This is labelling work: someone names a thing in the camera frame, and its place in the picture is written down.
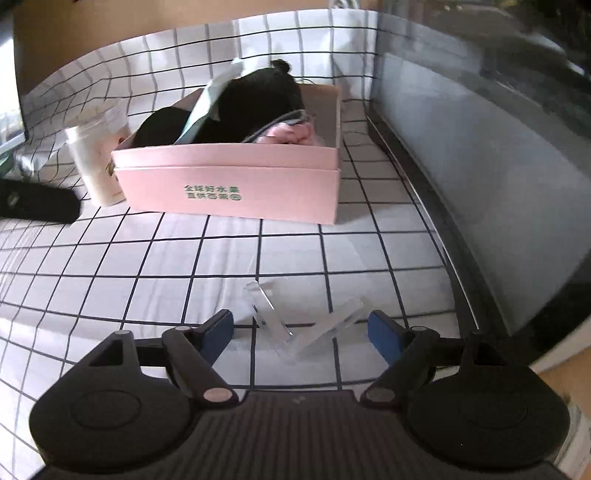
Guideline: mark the black plush toy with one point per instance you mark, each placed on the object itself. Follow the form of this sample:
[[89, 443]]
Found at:
[[258, 101]]

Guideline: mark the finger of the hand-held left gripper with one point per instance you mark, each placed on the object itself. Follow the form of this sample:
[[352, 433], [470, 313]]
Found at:
[[37, 201]]

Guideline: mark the clear plastic jar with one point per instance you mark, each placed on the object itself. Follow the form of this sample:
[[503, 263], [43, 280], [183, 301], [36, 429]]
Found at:
[[92, 157]]

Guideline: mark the pink cardboard box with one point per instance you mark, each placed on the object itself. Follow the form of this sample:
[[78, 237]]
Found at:
[[231, 194]]

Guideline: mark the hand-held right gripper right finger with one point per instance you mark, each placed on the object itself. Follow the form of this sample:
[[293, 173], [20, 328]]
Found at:
[[383, 334]]

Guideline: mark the checkered tablecloth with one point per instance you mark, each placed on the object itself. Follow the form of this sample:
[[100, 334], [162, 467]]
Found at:
[[184, 258]]

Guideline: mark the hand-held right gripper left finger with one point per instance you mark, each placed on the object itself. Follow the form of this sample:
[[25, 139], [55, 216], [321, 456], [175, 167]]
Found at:
[[217, 334]]

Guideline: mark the computer monitor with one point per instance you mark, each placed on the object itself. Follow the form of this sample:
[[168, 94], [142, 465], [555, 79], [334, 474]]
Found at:
[[9, 92]]

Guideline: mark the clear acrylic stand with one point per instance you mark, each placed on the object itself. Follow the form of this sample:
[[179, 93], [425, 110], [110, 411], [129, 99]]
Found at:
[[272, 314]]

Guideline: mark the blue white packet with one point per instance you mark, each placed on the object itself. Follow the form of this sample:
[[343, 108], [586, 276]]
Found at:
[[207, 101]]

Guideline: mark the grey patterned cloth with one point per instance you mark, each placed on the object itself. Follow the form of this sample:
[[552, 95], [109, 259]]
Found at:
[[277, 121]]

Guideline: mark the pink silk scarf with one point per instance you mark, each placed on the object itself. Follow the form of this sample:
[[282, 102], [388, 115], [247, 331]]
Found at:
[[286, 134]]

